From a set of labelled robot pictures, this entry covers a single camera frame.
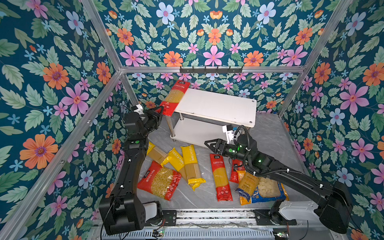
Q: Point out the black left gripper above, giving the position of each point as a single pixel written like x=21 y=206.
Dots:
x=153 y=115

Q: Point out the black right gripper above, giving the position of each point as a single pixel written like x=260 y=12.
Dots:
x=221 y=145

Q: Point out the red spaghetti bag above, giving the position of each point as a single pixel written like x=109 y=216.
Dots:
x=174 y=97
x=220 y=178

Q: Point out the yellow Pastatime spaghetti bag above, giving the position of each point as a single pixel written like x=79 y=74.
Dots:
x=191 y=165

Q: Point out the amber blue spaghetti bag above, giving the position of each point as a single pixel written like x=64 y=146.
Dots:
x=247 y=186

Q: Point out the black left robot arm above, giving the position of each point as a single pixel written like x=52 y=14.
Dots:
x=122 y=211

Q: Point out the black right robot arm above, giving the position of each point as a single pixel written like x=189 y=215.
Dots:
x=334 y=200

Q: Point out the small red pasta bag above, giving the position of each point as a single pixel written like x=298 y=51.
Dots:
x=237 y=171

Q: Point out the white two-tier shelf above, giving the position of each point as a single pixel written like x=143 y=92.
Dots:
x=203 y=115

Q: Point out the blue orange pasta bag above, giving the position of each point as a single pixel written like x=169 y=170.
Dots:
x=266 y=191

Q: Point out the red macaroni bag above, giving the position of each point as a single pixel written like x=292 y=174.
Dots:
x=160 y=181

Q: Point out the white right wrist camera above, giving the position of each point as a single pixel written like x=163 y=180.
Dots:
x=229 y=132

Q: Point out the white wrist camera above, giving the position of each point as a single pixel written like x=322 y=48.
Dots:
x=138 y=109
x=229 y=132

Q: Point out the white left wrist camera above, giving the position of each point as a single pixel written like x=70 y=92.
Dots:
x=138 y=109

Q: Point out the black hook rail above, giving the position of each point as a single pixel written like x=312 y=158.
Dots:
x=211 y=70

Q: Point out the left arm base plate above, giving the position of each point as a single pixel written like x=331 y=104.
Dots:
x=165 y=218

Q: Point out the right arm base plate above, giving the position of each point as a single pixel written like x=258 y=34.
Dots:
x=264 y=217

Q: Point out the aluminium front rail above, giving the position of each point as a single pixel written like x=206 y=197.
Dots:
x=244 y=217

